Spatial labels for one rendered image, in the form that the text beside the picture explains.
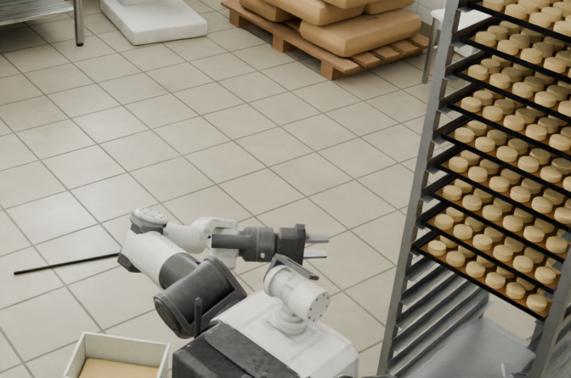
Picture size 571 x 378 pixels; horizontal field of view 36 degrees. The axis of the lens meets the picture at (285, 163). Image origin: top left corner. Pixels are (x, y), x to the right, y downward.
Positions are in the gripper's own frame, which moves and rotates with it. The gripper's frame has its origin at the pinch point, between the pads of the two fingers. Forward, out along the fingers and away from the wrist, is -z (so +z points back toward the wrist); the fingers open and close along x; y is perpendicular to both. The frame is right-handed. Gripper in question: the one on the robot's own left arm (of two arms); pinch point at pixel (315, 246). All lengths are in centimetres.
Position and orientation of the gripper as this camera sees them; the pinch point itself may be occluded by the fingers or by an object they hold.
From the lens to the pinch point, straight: 219.1
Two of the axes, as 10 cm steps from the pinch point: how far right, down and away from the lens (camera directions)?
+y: -0.5, -5.2, 8.5
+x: 0.8, -8.5, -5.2
